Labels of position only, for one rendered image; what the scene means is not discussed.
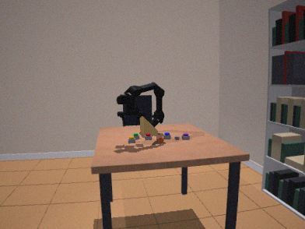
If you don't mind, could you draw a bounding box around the red button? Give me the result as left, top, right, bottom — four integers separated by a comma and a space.
145, 133, 152, 140

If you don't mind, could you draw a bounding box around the purple button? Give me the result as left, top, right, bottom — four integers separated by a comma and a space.
182, 134, 190, 140

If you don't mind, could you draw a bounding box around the green button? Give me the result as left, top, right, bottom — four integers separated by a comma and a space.
132, 133, 139, 139

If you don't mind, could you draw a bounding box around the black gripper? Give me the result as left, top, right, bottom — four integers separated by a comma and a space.
117, 104, 145, 126

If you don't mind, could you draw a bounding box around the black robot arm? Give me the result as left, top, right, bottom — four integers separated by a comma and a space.
117, 82, 165, 128

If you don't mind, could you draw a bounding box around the blue button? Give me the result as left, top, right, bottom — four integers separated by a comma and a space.
163, 132, 171, 139

